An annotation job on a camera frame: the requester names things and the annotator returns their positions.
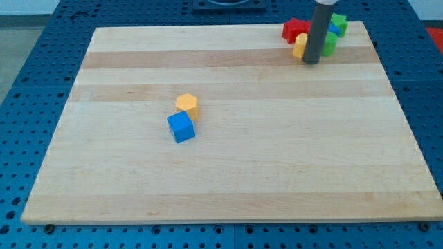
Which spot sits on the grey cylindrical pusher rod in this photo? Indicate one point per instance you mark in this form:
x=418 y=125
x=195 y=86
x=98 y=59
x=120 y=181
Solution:
x=321 y=18

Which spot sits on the yellow hexagon block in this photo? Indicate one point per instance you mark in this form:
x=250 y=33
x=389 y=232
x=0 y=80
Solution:
x=189 y=104

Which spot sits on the yellow heart block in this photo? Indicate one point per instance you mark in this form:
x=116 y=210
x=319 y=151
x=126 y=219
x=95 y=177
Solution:
x=299 y=45

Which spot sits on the blue block behind pusher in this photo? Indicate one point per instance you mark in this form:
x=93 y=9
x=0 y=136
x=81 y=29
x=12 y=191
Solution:
x=334 y=29

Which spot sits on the green star block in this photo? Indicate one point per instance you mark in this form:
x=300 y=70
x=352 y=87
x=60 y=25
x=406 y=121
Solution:
x=340 y=21

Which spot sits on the red block behind pusher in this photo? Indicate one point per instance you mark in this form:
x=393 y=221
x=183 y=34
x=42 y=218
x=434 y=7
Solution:
x=307 y=26

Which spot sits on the green cylinder block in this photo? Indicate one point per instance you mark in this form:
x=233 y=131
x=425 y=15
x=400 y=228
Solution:
x=330 y=44

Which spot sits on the red star block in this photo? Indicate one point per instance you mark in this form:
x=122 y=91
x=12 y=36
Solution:
x=292 y=28

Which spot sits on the red object at right edge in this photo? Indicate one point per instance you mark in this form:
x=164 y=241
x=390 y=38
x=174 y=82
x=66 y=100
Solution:
x=437 y=36

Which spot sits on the wooden board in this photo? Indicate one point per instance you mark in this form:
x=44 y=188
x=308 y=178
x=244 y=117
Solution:
x=276 y=140

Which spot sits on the blue cube block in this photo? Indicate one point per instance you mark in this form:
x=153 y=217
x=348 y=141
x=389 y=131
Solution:
x=181 y=126

